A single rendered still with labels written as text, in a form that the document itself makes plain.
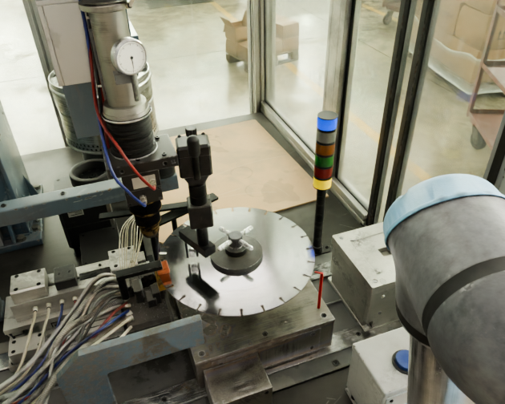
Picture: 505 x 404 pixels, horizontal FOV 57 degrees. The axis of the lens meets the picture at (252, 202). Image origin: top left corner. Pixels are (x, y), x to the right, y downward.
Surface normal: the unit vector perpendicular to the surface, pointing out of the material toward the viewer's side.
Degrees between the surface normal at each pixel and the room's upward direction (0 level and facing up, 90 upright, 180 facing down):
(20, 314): 90
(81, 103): 90
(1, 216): 90
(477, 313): 47
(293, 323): 0
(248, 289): 0
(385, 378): 0
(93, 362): 90
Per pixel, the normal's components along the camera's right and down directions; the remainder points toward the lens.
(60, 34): 0.34, 0.55
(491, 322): -0.60, -0.35
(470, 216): -0.22, -0.78
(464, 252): -0.57, -0.65
